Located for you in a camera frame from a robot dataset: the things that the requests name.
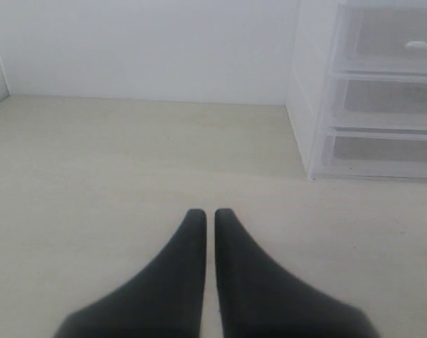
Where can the white plastic drawer cabinet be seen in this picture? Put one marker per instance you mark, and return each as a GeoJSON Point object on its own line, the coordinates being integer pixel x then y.
{"type": "Point", "coordinates": [310, 73]}

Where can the bottom wide clear drawer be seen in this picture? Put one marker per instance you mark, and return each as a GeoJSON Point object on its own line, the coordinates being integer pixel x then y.
{"type": "Point", "coordinates": [371, 152]}

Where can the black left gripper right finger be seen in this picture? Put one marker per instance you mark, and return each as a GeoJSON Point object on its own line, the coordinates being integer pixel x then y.
{"type": "Point", "coordinates": [259, 298]}

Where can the wide clear drawer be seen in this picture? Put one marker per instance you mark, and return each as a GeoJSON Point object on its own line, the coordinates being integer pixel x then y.
{"type": "Point", "coordinates": [371, 152]}
{"type": "Point", "coordinates": [378, 101]}

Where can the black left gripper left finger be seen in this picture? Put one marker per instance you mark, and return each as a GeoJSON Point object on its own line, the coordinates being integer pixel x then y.
{"type": "Point", "coordinates": [164, 300]}

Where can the middle wide clear drawer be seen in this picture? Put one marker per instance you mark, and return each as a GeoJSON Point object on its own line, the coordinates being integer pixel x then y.
{"type": "Point", "coordinates": [378, 101]}

